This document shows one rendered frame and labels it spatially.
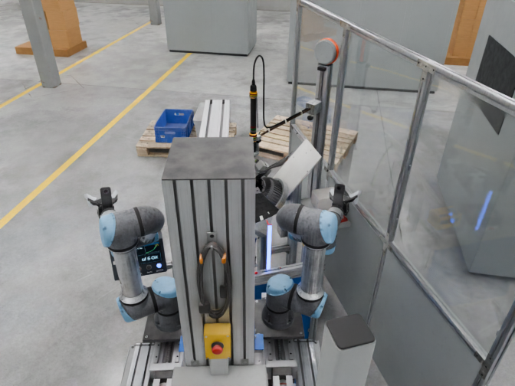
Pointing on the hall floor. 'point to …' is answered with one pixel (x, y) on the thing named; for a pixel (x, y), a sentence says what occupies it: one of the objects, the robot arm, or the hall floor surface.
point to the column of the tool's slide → (319, 131)
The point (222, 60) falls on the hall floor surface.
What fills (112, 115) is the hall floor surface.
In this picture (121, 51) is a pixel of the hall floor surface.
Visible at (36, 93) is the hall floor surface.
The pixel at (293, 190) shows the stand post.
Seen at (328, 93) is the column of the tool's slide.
